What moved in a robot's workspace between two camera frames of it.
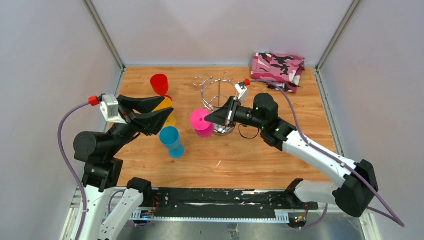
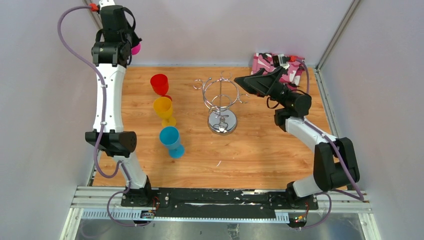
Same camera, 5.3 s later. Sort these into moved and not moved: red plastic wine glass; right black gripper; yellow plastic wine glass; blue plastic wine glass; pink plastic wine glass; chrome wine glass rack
Moved: right black gripper; pink plastic wine glass
Not moved: blue plastic wine glass; red plastic wine glass; yellow plastic wine glass; chrome wine glass rack
